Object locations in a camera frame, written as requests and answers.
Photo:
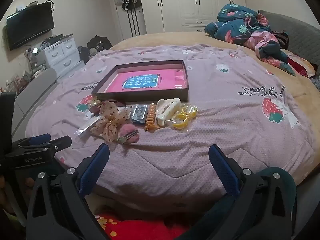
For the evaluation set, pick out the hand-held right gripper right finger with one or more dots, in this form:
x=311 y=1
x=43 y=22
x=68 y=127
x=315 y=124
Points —
x=225 y=170

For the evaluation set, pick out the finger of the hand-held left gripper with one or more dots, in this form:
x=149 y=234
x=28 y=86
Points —
x=60 y=143
x=40 y=138

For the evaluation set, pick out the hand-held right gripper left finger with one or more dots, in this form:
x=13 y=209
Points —
x=96 y=165

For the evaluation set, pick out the dark red hair clip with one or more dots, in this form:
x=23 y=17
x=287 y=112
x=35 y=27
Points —
x=94 y=110

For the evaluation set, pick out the clear box with rhinestone jewelry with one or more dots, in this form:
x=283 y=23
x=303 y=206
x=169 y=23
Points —
x=138 y=113

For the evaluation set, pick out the brown cardboard box tray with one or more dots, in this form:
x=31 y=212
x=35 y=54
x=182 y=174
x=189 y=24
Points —
x=140 y=97

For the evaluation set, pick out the cream claw hair clip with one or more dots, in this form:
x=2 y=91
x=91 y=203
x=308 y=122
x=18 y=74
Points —
x=165 y=110

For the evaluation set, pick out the long clear plastic packet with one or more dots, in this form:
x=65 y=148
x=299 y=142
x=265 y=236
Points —
x=85 y=128

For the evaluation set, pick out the pink fuzzy hair clip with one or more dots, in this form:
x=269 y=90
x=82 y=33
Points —
x=130 y=133

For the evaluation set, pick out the beige polka dot bow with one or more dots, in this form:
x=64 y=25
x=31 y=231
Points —
x=110 y=115

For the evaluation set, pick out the pearl hair accessory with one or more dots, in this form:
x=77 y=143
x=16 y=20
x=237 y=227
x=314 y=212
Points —
x=94 y=103

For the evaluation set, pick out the grey padded bench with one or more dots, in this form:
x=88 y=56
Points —
x=37 y=85

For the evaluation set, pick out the red floral cloth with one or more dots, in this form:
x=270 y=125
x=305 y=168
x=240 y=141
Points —
x=140 y=230

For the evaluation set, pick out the white drawer cabinet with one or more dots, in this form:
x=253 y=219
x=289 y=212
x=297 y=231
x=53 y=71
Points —
x=57 y=52

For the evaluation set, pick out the small lit device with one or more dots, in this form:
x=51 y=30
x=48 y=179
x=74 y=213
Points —
x=35 y=50

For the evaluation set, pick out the dark clothes pile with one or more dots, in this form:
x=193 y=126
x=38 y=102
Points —
x=85 y=53

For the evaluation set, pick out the black bag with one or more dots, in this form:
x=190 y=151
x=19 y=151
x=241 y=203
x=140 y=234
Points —
x=98 y=42

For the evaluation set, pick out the red yellow plush blanket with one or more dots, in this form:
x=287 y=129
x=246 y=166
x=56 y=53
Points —
x=300 y=66

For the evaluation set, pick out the white router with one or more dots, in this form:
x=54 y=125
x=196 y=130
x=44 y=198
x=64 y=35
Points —
x=21 y=8

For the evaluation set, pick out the white door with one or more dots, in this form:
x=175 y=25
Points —
x=125 y=25

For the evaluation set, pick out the dark striped cloth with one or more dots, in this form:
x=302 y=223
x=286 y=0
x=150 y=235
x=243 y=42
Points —
x=281 y=40

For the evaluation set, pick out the teal floral quilt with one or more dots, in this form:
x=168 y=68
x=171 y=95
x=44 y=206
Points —
x=232 y=27

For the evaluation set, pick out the grey padded headboard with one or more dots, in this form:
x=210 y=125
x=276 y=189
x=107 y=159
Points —
x=300 y=35

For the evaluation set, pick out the white wardrobe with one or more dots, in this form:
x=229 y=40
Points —
x=190 y=10

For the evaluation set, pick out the black wall television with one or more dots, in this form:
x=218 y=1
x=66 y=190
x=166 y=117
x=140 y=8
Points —
x=30 y=28

